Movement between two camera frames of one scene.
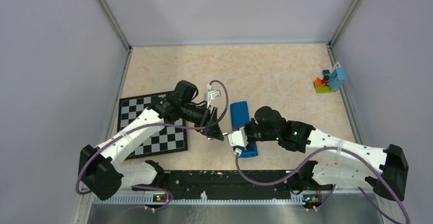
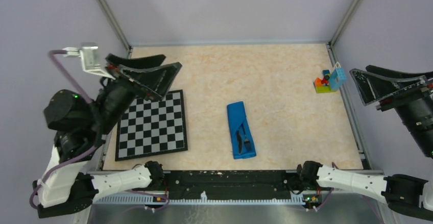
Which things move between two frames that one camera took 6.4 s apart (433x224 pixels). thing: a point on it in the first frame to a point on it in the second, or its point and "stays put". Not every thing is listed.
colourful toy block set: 331,81 stays put
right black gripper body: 255,132 to 415,109
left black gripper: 212,128 to 153,80
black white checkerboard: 172,138 stays put
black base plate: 237,185 stays put
